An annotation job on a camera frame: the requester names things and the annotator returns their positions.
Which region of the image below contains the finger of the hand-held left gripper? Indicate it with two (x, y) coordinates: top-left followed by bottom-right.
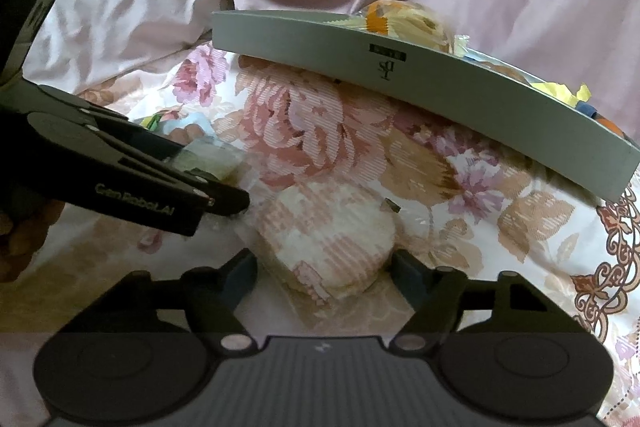
(189, 173), (251, 218)
(91, 108), (200, 168)

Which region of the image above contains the small orange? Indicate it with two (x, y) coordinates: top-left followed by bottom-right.
(597, 117), (628, 140)

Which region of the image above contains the round pastry clear packet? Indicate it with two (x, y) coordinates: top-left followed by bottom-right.
(240, 179), (431, 308)

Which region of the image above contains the small white-wrapped cake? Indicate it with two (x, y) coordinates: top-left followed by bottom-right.
(142, 109), (246, 185)

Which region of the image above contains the crumpled yellow paper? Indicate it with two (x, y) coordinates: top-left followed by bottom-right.
(532, 79), (593, 105)

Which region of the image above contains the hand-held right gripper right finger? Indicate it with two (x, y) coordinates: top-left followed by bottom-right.
(390, 249), (588, 353)

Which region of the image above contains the grey cardboard box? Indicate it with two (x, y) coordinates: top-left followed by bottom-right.
(211, 9), (640, 205)

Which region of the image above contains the pale pink quilt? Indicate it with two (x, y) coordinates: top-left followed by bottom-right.
(30, 0), (226, 98)

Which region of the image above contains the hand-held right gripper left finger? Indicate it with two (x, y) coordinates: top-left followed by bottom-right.
(60, 249), (258, 353)

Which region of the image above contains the person's left hand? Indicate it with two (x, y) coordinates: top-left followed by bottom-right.
(0, 199), (63, 284)

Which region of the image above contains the clear bread packet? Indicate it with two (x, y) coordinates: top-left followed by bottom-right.
(322, 0), (468, 55)

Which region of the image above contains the floral bedsheet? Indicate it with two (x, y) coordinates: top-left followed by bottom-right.
(0, 42), (640, 427)

